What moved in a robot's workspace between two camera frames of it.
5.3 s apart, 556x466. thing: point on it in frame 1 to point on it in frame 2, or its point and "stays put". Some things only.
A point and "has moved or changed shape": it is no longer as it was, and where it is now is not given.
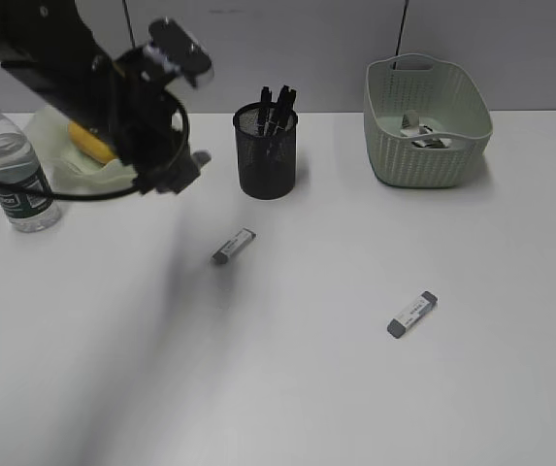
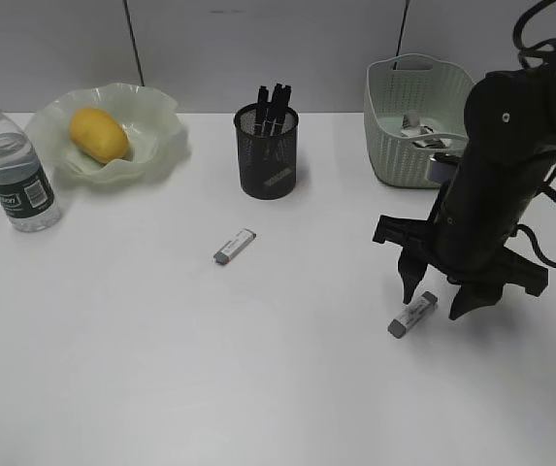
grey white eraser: (416, 309) stays put
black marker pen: (286, 116) has moved or changed shape
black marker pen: (265, 107) stays put
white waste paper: (410, 126) stays put
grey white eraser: (202, 156) to (278, 176)
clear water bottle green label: (6, 153) stays put
